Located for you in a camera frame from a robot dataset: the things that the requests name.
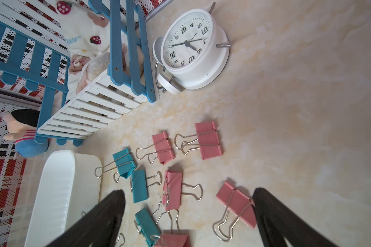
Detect white alarm clock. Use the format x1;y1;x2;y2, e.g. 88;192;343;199
153;3;232;95

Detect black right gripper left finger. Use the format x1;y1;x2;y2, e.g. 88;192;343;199
48;190;126;247

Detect white plastic storage box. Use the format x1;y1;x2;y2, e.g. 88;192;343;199
25;150;102;247

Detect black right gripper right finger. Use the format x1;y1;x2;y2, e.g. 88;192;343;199
252;187;336;247

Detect teal binder clip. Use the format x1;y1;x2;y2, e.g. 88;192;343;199
130;170;163;203
94;147;138;184
134;202;167;247

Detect printed white blanket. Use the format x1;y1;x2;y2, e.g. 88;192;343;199
55;1;110;101

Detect blue white toy crib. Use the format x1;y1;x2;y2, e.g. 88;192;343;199
0;1;156;146

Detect pink binder clip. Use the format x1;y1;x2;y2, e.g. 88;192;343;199
162;170;204;211
174;121;223;160
135;131;175;165
212;181;257;242
149;210;191;247

